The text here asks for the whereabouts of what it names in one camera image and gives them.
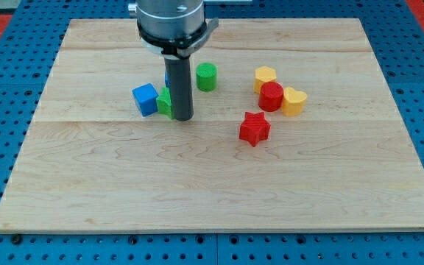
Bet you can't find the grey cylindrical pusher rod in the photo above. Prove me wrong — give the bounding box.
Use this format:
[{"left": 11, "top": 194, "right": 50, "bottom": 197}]
[{"left": 164, "top": 58, "right": 194, "bottom": 121}]

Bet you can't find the green star block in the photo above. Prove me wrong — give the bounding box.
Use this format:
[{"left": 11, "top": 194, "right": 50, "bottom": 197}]
[{"left": 156, "top": 87, "right": 174, "bottom": 119}]

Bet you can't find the red star block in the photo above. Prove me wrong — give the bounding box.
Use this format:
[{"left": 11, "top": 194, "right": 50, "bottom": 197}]
[{"left": 238, "top": 112, "right": 271, "bottom": 147}]

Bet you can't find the blue block behind rod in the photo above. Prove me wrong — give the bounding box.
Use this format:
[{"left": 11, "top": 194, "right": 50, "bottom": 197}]
[{"left": 164, "top": 71, "right": 170, "bottom": 88}]

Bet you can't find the green cylinder block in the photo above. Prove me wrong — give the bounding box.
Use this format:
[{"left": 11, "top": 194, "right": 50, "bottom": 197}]
[{"left": 196, "top": 63, "right": 218, "bottom": 92}]

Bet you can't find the blue cube block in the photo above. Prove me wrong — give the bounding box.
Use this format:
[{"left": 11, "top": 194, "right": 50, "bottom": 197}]
[{"left": 132, "top": 83, "right": 158, "bottom": 117}]

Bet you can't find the yellow hexagon block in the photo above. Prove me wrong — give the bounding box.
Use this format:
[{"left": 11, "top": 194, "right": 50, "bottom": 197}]
[{"left": 253, "top": 66, "right": 277, "bottom": 94}]

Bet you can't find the red cylinder block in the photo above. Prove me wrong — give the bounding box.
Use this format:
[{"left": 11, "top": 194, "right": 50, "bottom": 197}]
[{"left": 258, "top": 81, "right": 283, "bottom": 112}]

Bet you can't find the yellow heart block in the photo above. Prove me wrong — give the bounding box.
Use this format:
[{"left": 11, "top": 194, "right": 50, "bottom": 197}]
[{"left": 281, "top": 87, "right": 308, "bottom": 116}]

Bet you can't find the light wooden board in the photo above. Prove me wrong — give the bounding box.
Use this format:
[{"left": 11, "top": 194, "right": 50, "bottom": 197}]
[{"left": 0, "top": 18, "right": 424, "bottom": 234}]

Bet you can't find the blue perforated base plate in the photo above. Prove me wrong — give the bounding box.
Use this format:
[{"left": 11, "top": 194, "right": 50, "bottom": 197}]
[{"left": 0, "top": 1, "right": 424, "bottom": 264}]

